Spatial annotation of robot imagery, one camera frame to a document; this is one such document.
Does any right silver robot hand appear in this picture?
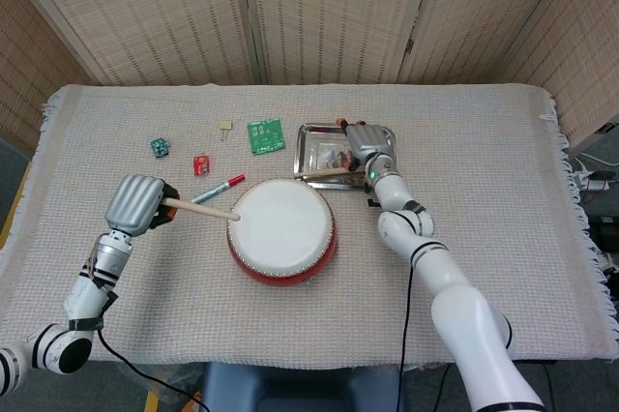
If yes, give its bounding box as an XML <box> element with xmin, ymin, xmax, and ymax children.
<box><xmin>337</xmin><ymin>117</ymin><xmax>394</xmax><ymax>174</ymax></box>

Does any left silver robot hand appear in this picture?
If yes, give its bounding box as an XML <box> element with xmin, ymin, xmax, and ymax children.
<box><xmin>104</xmin><ymin>174</ymin><xmax>181</xmax><ymax>238</ymax></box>

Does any wooden drumstick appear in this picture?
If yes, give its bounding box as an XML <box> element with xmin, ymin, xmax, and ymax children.
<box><xmin>293</xmin><ymin>167</ymin><xmax>349</xmax><ymax>180</ymax></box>
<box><xmin>162</xmin><ymin>197</ymin><xmax>242</xmax><ymax>222</ymax></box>

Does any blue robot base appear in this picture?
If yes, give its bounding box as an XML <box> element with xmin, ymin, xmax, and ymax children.
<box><xmin>200</xmin><ymin>362</ymin><xmax>407</xmax><ymax>412</ymax></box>

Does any stainless steel tray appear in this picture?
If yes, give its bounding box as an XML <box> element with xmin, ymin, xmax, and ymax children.
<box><xmin>292</xmin><ymin>123</ymin><xmax>398</xmax><ymax>192</ymax></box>

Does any small red drum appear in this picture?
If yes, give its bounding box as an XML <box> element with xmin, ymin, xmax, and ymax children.
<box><xmin>226</xmin><ymin>178</ymin><xmax>338</xmax><ymax>288</ymax></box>

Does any small green electronic module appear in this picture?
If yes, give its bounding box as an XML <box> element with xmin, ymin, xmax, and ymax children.
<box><xmin>149</xmin><ymin>136</ymin><xmax>172</xmax><ymax>160</ymax></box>

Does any red capped marker pen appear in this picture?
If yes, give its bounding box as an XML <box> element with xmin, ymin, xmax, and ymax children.
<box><xmin>191</xmin><ymin>173</ymin><xmax>247</xmax><ymax>207</ymax></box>

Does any large green circuit board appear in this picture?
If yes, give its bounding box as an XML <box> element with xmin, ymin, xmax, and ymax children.
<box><xmin>247</xmin><ymin>117</ymin><xmax>288</xmax><ymax>157</ymax></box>

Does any beige woven tablecloth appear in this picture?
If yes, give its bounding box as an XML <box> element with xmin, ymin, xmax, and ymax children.
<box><xmin>0</xmin><ymin>82</ymin><xmax>611</xmax><ymax>374</ymax></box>

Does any clear plastic bag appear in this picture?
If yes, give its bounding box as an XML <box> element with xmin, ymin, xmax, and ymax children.
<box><xmin>115</xmin><ymin>362</ymin><xmax>204</xmax><ymax>408</ymax></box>

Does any woven folding screen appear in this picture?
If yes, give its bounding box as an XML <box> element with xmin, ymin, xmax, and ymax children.
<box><xmin>0</xmin><ymin>0</ymin><xmax>619</xmax><ymax>155</ymax></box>

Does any white power strip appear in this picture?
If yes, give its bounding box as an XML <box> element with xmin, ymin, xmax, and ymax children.
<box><xmin>577</xmin><ymin>162</ymin><xmax>611</xmax><ymax>192</ymax></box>

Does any black box device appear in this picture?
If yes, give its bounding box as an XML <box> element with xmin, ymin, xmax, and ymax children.
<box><xmin>587</xmin><ymin>216</ymin><xmax>619</xmax><ymax>253</ymax></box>

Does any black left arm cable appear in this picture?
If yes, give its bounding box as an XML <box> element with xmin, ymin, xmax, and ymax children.
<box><xmin>96</xmin><ymin>327</ymin><xmax>207</xmax><ymax>408</ymax></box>

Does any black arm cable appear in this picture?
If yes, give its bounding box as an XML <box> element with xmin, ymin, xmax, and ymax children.
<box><xmin>96</xmin><ymin>327</ymin><xmax>207</xmax><ymax>408</ymax></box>
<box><xmin>397</xmin><ymin>264</ymin><xmax>415</xmax><ymax>412</ymax></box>

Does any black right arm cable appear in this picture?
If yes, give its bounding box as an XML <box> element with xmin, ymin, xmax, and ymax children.
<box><xmin>397</xmin><ymin>264</ymin><xmax>415</xmax><ymax>412</ymax></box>

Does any black floor cable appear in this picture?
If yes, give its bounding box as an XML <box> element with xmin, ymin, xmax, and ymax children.
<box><xmin>432</xmin><ymin>362</ymin><xmax>452</xmax><ymax>412</ymax></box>
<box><xmin>544</xmin><ymin>363</ymin><xmax>558</xmax><ymax>412</ymax></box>

